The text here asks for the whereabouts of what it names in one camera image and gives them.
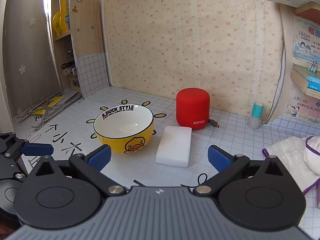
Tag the white sponge block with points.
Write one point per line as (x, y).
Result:
(173, 147)

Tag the red cylindrical speaker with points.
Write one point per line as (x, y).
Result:
(192, 107)

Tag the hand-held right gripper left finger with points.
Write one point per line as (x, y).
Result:
(100, 158)

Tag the grey flowered curtain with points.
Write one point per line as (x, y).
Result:
(30, 42)

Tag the wooden shelf unit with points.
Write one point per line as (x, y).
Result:
(87, 30)

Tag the stack of books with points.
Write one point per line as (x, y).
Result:
(302, 80)

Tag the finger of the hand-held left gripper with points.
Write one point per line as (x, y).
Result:
(37, 149)

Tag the pale cartoon wall poster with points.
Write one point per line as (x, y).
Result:
(300, 107)

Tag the blue cartoon wall poster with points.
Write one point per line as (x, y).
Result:
(306, 40)

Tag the wooden shelf board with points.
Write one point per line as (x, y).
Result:
(306, 10)

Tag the teal capped stamp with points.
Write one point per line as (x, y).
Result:
(255, 115)

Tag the white cloth purple trim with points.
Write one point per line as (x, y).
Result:
(287, 155)

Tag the yellow round toy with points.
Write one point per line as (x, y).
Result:
(57, 23)

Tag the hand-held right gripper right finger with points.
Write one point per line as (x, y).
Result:
(217, 158)

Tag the small metal bracket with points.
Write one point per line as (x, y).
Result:
(75, 83)

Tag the metal clamp hardware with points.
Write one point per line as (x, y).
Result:
(68, 66)

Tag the tall yellow box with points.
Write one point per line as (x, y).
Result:
(64, 10)

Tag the yellow duck bowl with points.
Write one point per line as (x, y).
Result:
(120, 143)

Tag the flat yellow packet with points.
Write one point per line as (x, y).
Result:
(53, 102)

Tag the folded metal laptop stand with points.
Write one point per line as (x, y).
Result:
(45, 116)

